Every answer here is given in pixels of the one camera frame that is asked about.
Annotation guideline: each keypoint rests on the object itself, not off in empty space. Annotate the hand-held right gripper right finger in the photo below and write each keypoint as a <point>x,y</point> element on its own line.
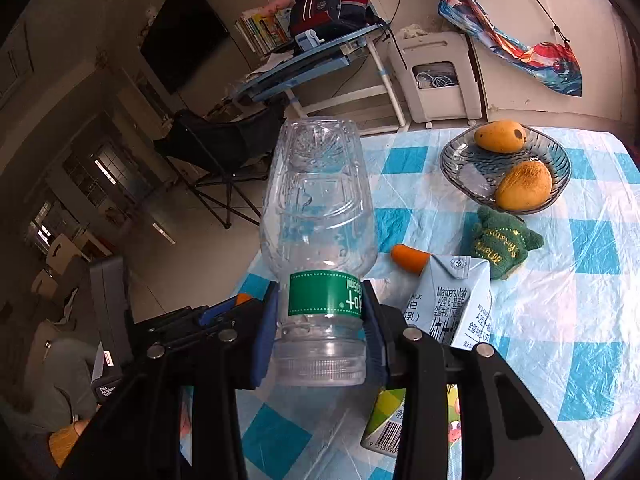
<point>372,335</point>

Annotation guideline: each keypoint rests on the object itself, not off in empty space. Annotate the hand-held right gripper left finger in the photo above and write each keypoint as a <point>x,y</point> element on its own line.
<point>265,340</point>

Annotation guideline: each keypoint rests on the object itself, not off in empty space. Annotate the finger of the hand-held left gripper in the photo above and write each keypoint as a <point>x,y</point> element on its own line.
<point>220,312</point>
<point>170,327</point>

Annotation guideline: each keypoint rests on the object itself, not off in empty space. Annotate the orange carrot toy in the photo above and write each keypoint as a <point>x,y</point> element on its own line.
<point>410,258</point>

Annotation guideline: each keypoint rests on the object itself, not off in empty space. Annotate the clear plastic bottle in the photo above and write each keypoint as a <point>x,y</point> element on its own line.
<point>320,210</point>

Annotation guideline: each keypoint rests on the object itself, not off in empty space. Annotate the green plush toy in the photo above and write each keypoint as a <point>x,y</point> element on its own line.
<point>502,245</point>

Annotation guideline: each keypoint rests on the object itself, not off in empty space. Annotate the black folding chair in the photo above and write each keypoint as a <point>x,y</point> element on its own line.
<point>220,150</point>

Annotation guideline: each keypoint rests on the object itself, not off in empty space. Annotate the glass bowl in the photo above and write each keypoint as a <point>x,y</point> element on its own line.
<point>460,165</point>

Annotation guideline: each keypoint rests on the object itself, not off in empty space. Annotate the blue checkered tablecloth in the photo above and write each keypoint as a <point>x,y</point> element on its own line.
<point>575,310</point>

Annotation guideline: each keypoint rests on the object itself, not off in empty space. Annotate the yellow mango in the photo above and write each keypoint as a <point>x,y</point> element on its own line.
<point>525,185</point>

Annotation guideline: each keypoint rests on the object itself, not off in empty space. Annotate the mango with dark spot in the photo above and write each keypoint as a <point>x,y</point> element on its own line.
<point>497,137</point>

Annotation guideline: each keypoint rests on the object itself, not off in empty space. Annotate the white plastic stool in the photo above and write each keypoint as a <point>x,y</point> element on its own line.
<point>440,95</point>

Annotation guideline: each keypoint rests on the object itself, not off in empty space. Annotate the loose papers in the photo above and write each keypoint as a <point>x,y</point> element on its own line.
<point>275,62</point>

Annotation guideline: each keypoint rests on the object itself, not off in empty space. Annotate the blue study desk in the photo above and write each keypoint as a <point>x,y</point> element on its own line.
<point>310,65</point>

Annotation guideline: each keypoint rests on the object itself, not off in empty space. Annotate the row of books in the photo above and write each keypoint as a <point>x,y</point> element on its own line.
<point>262,32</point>

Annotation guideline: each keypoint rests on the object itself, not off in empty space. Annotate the blue pencil sharpener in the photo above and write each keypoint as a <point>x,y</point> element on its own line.
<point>306,40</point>

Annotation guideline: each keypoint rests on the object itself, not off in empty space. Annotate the pink plush toy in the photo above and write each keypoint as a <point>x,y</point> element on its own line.
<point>277,5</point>

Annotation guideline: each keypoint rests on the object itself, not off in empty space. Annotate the dark striped backpack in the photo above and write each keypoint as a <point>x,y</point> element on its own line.
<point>330,5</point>

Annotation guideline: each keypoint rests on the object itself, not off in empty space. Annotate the white cabinet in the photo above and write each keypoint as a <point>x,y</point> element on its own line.
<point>525,5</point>

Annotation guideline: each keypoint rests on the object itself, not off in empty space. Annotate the wall television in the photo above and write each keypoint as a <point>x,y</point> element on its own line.
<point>185,35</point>

